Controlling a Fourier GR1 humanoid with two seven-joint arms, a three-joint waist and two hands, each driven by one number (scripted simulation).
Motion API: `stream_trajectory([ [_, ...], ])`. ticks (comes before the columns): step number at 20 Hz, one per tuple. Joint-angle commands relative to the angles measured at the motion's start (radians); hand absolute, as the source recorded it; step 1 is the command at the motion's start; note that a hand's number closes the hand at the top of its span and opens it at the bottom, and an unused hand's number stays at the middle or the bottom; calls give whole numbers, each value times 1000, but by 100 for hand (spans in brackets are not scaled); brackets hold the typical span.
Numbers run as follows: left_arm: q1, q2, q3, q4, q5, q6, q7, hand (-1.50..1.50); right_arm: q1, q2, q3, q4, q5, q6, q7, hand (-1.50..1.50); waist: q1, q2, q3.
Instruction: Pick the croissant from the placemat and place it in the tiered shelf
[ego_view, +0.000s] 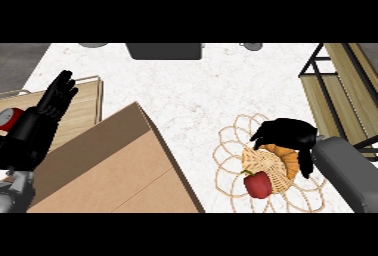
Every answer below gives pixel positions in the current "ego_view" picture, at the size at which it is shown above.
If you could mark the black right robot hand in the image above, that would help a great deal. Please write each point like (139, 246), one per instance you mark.
(290, 131)

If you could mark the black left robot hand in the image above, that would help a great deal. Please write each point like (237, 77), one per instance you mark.
(57, 96)

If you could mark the golden brown croissant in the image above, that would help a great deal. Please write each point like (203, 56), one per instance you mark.
(288, 158)

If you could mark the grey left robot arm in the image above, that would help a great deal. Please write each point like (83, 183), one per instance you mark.
(23, 143)

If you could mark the pale wooden drawer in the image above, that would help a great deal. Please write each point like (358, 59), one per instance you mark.
(83, 100)

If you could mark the small woven wicker basket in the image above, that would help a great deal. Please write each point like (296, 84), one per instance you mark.
(263, 163)

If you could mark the red can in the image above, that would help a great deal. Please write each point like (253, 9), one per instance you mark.
(11, 118)

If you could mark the grey rounded object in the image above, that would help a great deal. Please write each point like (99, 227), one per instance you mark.
(94, 44)

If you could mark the red bell pepper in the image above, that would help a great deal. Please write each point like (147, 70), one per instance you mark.
(257, 185)

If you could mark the brown wooden cabinet door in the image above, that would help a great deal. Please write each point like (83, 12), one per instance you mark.
(123, 166)

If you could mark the dark grey appliance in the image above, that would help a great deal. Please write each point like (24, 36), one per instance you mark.
(164, 50)

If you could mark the small grey round object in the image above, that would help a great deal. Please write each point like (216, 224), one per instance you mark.
(252, 46)

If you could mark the black frame wooden tiered shelf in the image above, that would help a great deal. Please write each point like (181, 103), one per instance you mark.
(345, 96)

